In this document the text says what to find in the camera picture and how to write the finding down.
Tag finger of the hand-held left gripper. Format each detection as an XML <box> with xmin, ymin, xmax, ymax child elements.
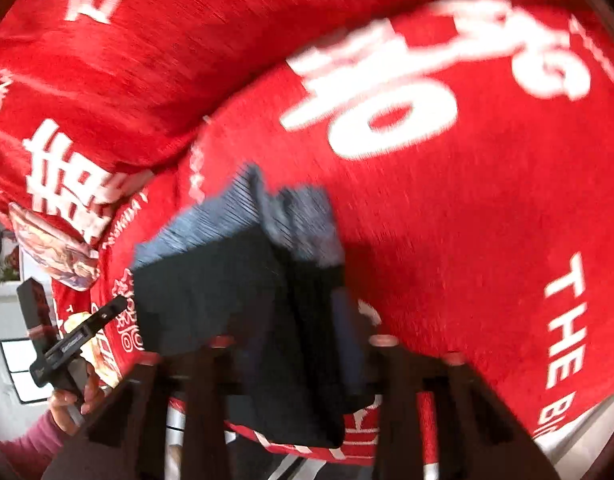
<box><xmin>83</xmin><ymin>295</ymin><xmax>130</xmax><ymax>334</ymax></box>

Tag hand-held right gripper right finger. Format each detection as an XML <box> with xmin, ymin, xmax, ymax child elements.
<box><xmin>331</xmin><ymin>287</ymin><xmax>560</xmax><ymax>480</ymax></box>

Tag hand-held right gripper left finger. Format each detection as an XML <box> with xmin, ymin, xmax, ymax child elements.
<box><xmin>42</xmin><ymin>335</ymin><xmax>248</xmax><ymax>480</ymax></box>

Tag dark pants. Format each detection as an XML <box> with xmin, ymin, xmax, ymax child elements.
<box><xmin>132</xmin><ymin>162</ymin><xmax>378</xmax><ymax>451</ymax></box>

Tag person's left forearm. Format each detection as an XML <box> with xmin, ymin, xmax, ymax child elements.
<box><xmin>0</xmin><ymin>409</ymin><xmax>72</xmax><ymax>480</ymax></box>

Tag person's left hand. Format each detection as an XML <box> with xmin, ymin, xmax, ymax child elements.
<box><xmin>47</xmin><ymin>364</ymin><xmax>108</xmax><ymax>437</ymax></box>

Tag window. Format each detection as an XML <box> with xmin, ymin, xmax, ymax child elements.
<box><xmin>0</xmin><ymin>337</ymin><xmax>54</xmax><ymax>406</ymax></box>

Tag figure printed bed sheet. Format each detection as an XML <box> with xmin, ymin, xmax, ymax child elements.
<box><xmin>7</xmin><ymin>202</ymin><xmax>120</xmax><ymax>391</ymax></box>

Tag red printed blanket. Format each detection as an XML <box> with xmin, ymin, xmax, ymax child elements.
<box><xmin>0</xmin><ymin>0</ymin><xmax>614</xmax><ymax>467</ymax></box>

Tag wall poster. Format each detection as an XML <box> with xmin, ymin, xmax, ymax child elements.
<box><xmin>0</xmin><ymin>216</ymin><xmax>24</xmax><ymax>285</ymax></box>

